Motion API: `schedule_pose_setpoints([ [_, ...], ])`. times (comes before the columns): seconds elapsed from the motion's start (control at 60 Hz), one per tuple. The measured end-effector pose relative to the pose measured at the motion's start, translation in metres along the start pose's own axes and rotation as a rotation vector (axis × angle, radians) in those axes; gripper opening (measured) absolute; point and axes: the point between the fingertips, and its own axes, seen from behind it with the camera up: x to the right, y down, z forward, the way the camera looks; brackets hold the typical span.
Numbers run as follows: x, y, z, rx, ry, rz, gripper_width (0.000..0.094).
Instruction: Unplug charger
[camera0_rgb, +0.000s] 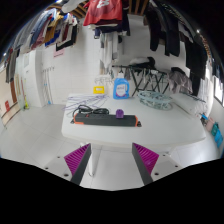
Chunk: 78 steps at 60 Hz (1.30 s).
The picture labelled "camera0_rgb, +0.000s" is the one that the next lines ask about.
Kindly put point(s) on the black drying rack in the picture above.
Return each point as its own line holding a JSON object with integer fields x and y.
{"x": 145, "y": 78}

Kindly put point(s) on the red hanging shirt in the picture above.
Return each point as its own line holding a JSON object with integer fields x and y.
{"x": 102, "y": 12}

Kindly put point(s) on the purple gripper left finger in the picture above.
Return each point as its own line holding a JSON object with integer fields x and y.
{"x": 77, "y": 162}

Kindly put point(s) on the dark hanging coats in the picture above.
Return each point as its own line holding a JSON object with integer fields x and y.
{"x": 163, "y": 24}

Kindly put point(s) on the purple white hangers pile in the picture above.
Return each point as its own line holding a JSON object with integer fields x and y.
{"x": 85, "y": 103}

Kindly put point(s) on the white folded cloth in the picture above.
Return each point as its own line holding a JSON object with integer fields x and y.
{"x": 187, "y": 103}

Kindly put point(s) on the white table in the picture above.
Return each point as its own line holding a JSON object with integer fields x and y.
{"x": 158, "y": 130}

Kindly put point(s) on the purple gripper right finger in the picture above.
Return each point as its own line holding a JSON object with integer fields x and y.
{"x": 145, "y": 160}

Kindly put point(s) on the yellow small box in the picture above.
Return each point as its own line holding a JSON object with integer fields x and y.
{"x": 98, "y": 90}

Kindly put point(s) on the teal wire basket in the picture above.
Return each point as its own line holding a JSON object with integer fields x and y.
{"x": 155, "y": 100}

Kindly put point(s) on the colourful hanging clothes row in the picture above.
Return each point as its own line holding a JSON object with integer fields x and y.
{"x": 50, "y": 27}

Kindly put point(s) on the black orange power strip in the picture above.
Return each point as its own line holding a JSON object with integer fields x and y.
{"x": 106, "y": 120}

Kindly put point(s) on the blue detergent bottle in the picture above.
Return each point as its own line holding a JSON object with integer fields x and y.
{"x": 121, "y": 87}

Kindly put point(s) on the purple charger plug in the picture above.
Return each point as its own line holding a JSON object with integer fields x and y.
{"x": 119, "y": 114}

